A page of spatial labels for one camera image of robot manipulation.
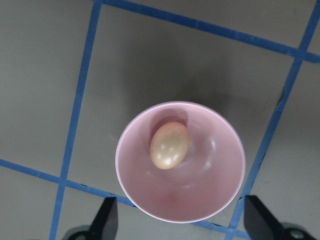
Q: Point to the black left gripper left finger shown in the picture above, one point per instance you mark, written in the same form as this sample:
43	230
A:
105	223

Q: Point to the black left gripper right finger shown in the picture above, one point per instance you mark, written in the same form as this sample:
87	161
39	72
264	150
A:
259	222

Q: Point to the pink bowl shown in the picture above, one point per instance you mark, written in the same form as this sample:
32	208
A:
202	185

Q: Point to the beige egg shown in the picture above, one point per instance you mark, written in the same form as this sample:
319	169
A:
169	145

